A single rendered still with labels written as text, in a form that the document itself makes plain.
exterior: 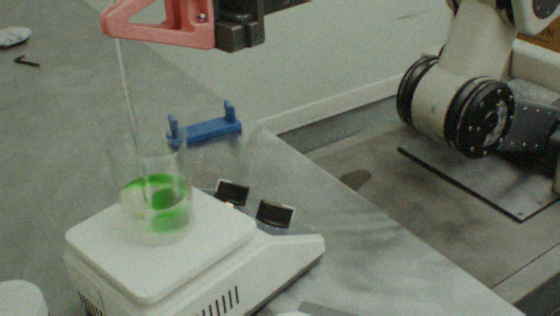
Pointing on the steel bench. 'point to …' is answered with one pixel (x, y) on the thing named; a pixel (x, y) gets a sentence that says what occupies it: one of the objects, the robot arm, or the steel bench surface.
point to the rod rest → (212, 125)
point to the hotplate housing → (208, 280)
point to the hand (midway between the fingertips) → (114, 22)
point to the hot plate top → (195, 251)
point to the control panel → (266, 224)
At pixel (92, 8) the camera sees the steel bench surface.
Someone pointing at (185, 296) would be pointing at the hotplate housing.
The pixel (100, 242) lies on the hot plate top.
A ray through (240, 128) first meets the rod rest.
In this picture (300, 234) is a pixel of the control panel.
